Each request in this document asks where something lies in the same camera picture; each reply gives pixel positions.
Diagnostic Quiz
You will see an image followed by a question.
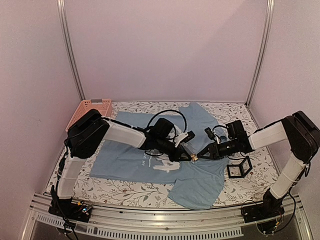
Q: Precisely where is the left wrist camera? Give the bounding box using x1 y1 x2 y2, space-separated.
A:
173 130 196 148

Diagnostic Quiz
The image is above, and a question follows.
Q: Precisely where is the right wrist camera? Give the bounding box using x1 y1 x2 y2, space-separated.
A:
204 127 221 144

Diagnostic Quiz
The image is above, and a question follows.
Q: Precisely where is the front aluminium rail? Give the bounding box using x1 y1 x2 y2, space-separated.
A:
21 193 314 240

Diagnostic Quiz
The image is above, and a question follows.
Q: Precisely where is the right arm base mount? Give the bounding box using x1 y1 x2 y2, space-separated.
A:
240 196 285 223

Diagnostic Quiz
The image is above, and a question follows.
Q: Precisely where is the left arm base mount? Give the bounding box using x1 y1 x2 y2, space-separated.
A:
48 198 92 223

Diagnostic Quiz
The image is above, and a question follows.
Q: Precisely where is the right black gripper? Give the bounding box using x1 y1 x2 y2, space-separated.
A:
197 139 238 161

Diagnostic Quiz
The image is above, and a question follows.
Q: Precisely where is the silver brooch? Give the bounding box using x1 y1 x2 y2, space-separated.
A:
190 154 199 163

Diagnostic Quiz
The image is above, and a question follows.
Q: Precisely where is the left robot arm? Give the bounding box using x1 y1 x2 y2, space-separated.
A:
50 109 195 217

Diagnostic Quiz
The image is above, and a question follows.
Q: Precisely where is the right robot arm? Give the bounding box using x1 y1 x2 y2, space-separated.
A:
197 111 320 218

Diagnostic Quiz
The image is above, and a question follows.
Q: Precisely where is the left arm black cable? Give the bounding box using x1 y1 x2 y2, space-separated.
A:
147 109 189 136

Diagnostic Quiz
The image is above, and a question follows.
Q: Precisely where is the black open jewelry box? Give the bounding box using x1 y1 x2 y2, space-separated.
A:
226 156 253 179

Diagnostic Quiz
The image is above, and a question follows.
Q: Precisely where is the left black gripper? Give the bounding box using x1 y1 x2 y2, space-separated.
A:
155 136 192 163

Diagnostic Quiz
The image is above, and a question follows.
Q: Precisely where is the pink plastic basket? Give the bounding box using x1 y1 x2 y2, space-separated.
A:
65 97 113 132

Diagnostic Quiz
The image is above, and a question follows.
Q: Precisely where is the light blue printed t-shirt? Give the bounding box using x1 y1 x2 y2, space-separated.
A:
90 102 229 210

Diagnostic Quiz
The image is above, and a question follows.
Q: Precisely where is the floral patterned table mat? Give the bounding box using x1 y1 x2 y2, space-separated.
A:
72 102 278 208

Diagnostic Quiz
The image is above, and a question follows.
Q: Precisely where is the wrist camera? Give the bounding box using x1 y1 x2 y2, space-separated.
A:
173 130 196 148
204 127 221 144

